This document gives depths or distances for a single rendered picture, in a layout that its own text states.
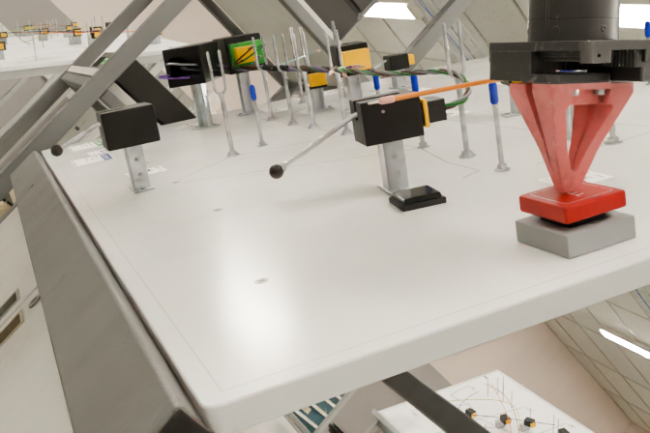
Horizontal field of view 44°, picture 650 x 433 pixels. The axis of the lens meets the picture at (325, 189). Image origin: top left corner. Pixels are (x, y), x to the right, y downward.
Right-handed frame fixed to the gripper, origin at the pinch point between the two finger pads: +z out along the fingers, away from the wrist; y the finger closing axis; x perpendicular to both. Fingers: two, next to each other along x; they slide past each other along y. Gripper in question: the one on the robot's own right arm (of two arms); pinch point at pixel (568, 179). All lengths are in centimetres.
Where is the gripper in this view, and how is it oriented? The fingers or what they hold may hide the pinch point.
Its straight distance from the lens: 56.6
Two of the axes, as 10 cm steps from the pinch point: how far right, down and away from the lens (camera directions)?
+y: -3.9, -1.5, 9.1
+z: 0.2, 9.8, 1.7
